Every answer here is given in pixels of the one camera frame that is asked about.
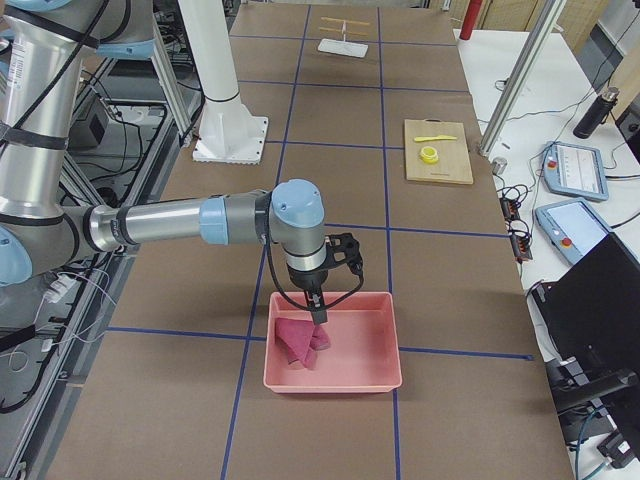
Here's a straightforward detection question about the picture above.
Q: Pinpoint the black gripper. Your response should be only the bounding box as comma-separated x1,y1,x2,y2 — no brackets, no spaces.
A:
287,266,328,325

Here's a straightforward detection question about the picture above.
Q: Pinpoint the pink cloth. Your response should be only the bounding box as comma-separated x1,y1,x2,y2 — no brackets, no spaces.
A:
275,317,331,369

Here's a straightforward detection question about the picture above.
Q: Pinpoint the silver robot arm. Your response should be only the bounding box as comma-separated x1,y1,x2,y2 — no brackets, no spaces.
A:
1,1,328,324

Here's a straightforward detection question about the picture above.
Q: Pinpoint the black water bottle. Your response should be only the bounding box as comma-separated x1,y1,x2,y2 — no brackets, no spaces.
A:
573,87,620,139

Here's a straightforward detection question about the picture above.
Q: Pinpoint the pink plastic tray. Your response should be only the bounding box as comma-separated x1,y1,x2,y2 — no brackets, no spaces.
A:
263,291,402,394

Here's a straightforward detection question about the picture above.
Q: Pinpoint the yellow lemon slice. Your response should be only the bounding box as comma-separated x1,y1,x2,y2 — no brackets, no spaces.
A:
419,146,439,165

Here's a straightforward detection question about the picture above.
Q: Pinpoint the wooden cutting board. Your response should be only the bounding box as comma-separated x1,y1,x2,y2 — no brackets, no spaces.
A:
404,119,474,185

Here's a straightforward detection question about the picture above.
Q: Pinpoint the yellow plastic knife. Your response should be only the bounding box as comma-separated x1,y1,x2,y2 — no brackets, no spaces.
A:
413,134,458,143

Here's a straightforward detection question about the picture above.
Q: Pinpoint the black usb hub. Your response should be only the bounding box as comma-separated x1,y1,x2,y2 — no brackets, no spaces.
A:
510,234,533,263
499,198,521,222

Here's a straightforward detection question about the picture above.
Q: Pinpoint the white rack tray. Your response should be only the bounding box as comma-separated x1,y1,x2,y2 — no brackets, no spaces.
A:
318,38,368,58

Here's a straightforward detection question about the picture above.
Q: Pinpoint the near teach pendant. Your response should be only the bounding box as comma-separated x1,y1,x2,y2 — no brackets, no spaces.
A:
534,197,612,265

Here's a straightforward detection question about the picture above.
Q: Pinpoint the teach pendant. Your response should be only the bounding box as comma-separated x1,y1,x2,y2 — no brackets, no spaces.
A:
534,197,612,265
542,142,609,202

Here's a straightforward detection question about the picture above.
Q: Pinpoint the black monitor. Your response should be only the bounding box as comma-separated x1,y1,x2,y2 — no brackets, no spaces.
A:
533,233,639,443

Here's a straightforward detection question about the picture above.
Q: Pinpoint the far teach pendant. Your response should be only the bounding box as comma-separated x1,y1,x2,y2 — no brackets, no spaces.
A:
542,142,609,202

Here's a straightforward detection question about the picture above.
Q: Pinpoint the red cylinder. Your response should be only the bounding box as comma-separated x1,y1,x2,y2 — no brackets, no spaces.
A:
459,0,483,41

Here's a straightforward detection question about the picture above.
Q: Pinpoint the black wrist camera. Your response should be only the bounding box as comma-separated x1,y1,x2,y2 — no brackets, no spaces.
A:
327,233,364,276

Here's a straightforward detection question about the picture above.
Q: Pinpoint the white pedestal column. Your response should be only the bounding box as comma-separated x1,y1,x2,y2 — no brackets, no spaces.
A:
179,0,269,165

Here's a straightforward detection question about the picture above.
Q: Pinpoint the aluminium frame post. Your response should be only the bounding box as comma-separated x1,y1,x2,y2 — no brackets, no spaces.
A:
478,0,567,158

